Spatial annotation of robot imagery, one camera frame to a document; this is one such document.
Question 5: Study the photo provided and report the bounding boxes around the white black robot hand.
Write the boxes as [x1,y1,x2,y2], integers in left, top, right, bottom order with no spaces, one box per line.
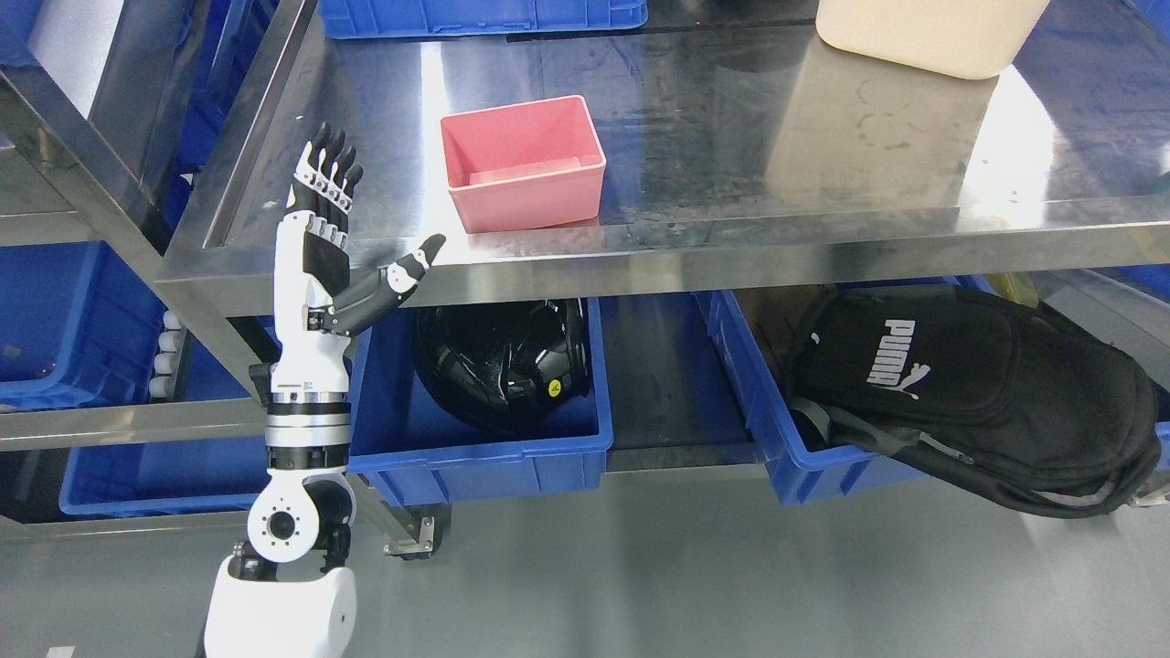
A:
[249,122,447,404]

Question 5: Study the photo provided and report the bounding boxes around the pink plastic storage box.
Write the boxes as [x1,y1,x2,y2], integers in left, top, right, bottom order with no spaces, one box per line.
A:
[439,95,607,234]

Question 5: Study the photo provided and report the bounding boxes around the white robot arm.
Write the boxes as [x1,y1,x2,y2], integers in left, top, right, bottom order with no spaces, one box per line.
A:
[200,393,356,657]

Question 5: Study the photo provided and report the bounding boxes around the blue bin left shelf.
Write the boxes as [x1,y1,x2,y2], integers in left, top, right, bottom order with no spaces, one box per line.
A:
[1,241,165,412]

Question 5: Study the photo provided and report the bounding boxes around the steel shelf rack left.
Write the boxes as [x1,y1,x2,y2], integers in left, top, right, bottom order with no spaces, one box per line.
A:
[0,0,303,549]

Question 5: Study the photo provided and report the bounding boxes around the cream plastic container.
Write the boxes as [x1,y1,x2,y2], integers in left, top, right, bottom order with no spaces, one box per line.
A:
[814,1,1049,80]

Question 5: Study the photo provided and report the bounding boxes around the blue bin with helmet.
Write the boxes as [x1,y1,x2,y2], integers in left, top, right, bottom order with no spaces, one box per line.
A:
[347,297,614,507]

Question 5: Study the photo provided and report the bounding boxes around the blue bin lower left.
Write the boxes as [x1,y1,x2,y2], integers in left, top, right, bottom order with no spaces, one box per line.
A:
[59,315,275,519]

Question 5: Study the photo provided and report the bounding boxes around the black glossy helmet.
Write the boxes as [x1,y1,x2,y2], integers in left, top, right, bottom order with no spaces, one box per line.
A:
[407,297,592,436]

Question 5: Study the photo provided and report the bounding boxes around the stainless steel table cart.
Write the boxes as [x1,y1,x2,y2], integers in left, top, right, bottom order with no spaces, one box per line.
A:
[154,0,1170,561]

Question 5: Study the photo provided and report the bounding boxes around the blue crate on table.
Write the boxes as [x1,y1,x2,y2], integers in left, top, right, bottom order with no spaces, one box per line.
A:
[317,1,649,40]

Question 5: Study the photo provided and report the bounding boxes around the blue bin with backpack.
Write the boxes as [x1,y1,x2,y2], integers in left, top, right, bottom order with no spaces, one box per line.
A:
[695,276,1170,506]

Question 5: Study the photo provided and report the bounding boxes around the black Puma backpack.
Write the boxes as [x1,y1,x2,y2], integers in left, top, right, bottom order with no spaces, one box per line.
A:
[782,285,1163,520]

